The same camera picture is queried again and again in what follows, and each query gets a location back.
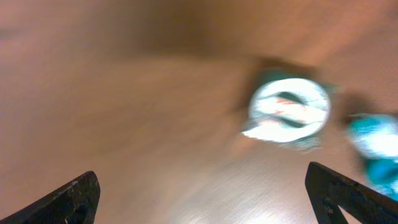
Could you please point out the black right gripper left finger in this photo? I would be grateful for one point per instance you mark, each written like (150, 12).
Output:
(75, 202)

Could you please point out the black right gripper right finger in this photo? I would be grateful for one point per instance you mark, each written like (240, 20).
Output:
(331, 192)

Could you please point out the blue mouthwash bottle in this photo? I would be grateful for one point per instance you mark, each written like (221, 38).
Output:
(375, 138)

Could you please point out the green round-label box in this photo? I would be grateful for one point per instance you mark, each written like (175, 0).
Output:
(289, 109)

